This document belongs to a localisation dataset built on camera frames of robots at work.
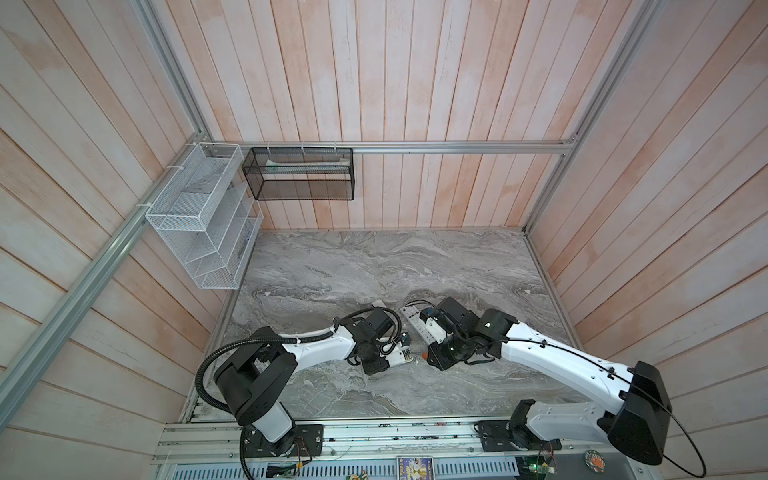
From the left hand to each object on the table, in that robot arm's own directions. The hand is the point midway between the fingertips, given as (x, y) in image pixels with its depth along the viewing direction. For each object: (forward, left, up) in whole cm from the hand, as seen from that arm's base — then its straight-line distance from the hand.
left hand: (377, 362), depth 87 cm
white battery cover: (+20, -1, +1) cm, 20 cm away
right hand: (-3, -14, +10) cm, 17 cm away
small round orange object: (-24, -52, +2) cm, 58 cm away
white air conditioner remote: (+1, -6, +2) cm, 7 cm away
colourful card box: (-26, -9, +2) cm, 27 cm away
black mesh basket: (+58, +27, +25) cm, 69 cm away
